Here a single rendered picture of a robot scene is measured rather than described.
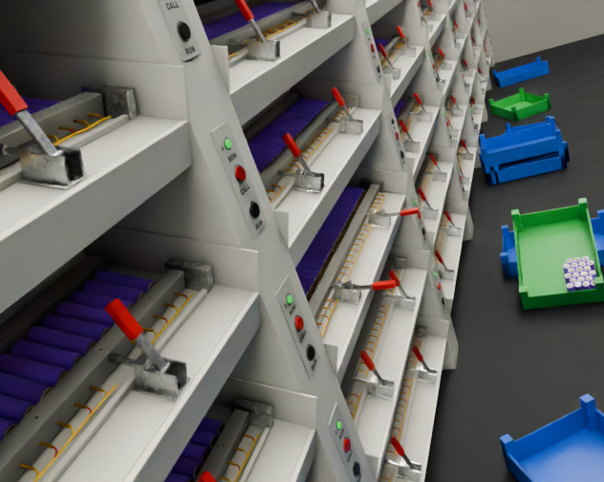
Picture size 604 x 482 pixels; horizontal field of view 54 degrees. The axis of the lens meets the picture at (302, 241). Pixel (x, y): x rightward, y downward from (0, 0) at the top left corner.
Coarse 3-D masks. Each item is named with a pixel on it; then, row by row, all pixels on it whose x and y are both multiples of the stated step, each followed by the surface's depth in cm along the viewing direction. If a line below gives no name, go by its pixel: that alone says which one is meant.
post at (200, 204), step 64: (0, 0) 56; (64, 0) 54; (128, 0) 52; (192, 0) 60; (0, 64) 59; (192, 64) 58; (192, 128) 56; (192, 192) 60; (256, 192) 66; (320, 384) 73; (320, 448) 71
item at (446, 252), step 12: (444, 204) 201; (456, 204) 200; (444, 216) 200; (456, 216) 200; (444, 228) 188; (456, 228) 188; (444, 240) 184; (456, 240) 185; (444, 252) 178; (456, 252) 178; (444, 264) 165; (456, 264) 173; (444, 276) 165; (456, 276) 167; (444, 288) 161
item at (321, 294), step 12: (372, 192) 123; (360, 204) 118; (372, 204) 121; (360, 216) 113; (348, 228) 109; (360, 228) 112; (348, 240) 105; (336, 252) 101; (348, 252) 103; (336, 264) 98; (324, 276) 94; (336, 276) 97; (348, 276) 97; (324, 288) 92; (312, 300) 89; (324, 300) 90; (336, 300) 91; (312, 312) 86
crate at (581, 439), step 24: (552, 432) 115; (576, 432) 116; (600, 432) 115; (504, 456) 113; (528, 456) 115; (552, 456) 113; (576, 456) 112; (600, 456) 110; (528, 480) 106; (552, 480) 109; (576, 480) 107; (600, 480) 105
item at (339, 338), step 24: (360, 168) 128; (384, 192) 129; (360, 240) 110; (384, 240) 110; (360, 264) 103; (384, 264) 111; (336, 312) 90; (360, 312) 90; (336, 336) 85; (336, 360) 77
